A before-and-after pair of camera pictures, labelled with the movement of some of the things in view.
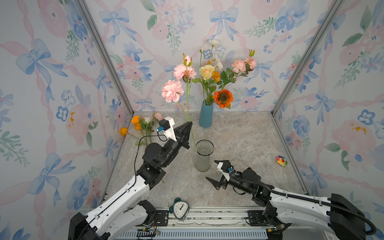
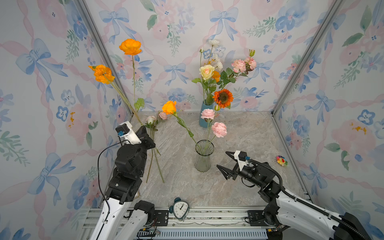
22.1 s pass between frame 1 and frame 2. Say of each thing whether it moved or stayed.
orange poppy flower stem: stayed
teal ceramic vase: stayed
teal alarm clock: stayed
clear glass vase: stayed
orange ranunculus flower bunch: moved
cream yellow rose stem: stayed
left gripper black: moved
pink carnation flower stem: stayed
